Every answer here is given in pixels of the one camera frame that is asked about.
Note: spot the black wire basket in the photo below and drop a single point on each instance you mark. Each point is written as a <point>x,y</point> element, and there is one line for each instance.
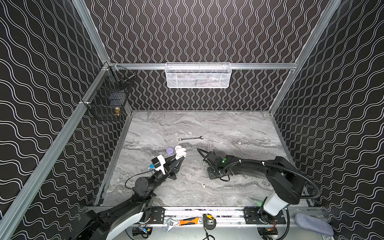
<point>112,91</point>

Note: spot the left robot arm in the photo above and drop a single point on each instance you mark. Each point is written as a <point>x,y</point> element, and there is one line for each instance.
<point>108,224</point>

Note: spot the white wire mesh basket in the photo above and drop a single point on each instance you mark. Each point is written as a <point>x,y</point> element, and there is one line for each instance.
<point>194,75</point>

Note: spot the grey cloth pad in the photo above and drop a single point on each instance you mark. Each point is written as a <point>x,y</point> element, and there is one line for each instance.
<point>314,225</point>

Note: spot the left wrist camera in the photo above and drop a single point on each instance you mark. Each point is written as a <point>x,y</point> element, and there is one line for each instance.
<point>158,164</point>

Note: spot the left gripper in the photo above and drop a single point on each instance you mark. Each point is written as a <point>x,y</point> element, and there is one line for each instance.
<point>169,167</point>

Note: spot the black yellow tape measure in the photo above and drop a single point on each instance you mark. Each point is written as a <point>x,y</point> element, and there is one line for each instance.
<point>209,222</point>

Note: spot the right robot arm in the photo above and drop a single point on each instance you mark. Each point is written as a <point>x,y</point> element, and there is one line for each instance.
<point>289,184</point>

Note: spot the purple earbud charging case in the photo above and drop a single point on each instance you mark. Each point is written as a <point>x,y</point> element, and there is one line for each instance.
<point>170,151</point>

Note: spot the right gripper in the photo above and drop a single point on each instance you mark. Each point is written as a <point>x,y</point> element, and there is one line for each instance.
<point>211,163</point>

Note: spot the orange adjustable wrench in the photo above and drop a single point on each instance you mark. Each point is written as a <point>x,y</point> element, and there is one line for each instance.
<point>171,223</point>

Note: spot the silver combination wrench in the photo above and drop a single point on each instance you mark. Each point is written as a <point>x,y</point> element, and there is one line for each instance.
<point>194,138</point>

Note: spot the brass padlock in basket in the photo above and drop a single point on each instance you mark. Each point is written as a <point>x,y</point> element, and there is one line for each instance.
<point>117,111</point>

